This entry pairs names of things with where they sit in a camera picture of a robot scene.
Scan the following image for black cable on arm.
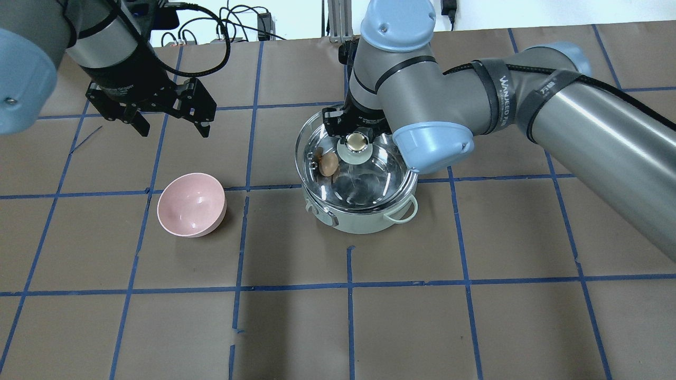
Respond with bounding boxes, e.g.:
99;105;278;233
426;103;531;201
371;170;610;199
443;61;676;132
103;0;232;80

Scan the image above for pale green electric pot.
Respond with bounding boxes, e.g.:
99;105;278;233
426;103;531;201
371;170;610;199
301;121;419;235

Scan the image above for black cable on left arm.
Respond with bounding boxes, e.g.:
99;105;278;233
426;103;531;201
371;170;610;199
103;0;232;80

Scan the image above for beige egg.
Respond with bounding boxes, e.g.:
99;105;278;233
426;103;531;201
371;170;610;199
319;152;340;177

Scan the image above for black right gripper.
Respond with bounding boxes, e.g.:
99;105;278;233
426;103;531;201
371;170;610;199
322;106;392;144

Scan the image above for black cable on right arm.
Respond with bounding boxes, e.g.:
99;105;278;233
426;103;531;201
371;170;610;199
443;61;676;132

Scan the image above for pink bowl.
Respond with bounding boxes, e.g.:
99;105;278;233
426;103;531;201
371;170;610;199
156;173;227;238

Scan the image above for black plug on wall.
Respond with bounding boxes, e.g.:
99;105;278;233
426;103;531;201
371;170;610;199
441;0;458;19

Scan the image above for glass pot lid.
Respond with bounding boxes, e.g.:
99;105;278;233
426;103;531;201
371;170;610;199
295;112;418;213

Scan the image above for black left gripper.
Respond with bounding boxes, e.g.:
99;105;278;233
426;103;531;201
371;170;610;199
86;78;217;139

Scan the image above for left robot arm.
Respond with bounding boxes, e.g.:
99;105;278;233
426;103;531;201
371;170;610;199
1;1;230;138

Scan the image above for aluminium frame post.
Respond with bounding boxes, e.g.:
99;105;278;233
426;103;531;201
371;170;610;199
326;0;354;43

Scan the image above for black power adapter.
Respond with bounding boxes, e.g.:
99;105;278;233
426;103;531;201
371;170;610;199
257;12;274;41

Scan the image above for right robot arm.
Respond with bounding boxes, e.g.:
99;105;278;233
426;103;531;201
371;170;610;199
323;1;675;260

